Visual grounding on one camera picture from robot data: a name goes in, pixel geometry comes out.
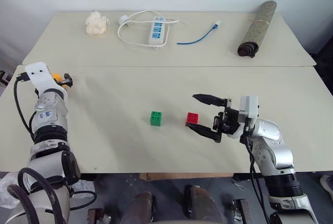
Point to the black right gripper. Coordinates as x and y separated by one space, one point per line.
229 122

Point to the yellow toy cube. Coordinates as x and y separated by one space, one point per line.
56 77

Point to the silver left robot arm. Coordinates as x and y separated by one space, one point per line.
50 120

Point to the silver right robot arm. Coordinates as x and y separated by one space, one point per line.
273 143

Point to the red toy cube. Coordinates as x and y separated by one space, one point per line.
192 117

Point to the green toy cube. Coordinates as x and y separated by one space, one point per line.
156 118

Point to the white crumpled cloth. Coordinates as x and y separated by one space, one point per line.
95 24

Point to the dark rounded shape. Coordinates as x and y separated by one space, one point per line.
203 205
139 208

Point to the rolled patterned mat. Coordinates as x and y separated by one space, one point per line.
256 27

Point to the clear plastic bag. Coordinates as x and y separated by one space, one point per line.
9 190

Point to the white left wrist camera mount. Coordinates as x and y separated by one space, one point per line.
41 77

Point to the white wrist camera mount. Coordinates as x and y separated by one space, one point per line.
41 77
249 107

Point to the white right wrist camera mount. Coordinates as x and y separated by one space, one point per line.
249 107

